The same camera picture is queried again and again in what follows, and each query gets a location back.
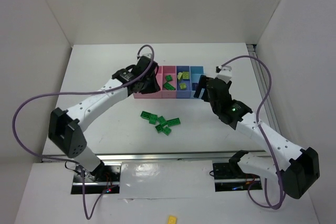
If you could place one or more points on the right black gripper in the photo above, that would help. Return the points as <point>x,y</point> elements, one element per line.
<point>203,86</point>

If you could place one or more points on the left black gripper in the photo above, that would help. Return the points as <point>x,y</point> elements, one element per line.
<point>151,83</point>

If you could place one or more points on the purple lego brick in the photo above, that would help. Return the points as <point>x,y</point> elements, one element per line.
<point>194,86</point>

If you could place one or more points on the green lego long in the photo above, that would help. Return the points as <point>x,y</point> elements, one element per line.
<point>148,116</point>
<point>168,86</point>
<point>173,122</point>

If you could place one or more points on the lime lego brick small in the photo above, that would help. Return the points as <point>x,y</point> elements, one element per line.
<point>182,86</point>

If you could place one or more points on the lime lego brick front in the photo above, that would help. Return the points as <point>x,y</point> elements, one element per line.
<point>185,75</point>

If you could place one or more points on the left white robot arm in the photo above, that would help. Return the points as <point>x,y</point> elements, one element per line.
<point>67,127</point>

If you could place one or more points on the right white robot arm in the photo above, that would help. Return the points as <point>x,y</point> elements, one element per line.
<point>297,168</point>

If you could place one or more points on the small pink bin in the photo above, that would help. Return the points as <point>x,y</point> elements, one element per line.
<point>169,71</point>

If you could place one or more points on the yellow lego brick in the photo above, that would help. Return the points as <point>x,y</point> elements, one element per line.
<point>172,220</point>

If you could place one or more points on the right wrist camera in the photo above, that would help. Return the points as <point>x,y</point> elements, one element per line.
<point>224,73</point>

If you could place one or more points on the aluminium rail right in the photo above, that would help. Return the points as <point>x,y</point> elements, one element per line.
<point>267,112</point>

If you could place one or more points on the aluminium rail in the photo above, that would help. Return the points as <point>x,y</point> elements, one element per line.
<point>166,156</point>
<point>267,112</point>

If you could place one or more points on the aluminium rail front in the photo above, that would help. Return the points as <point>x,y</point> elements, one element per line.
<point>166,156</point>

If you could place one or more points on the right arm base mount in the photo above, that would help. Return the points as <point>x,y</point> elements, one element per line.
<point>229,177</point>

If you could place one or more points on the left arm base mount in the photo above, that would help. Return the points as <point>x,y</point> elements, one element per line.
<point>109,180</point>

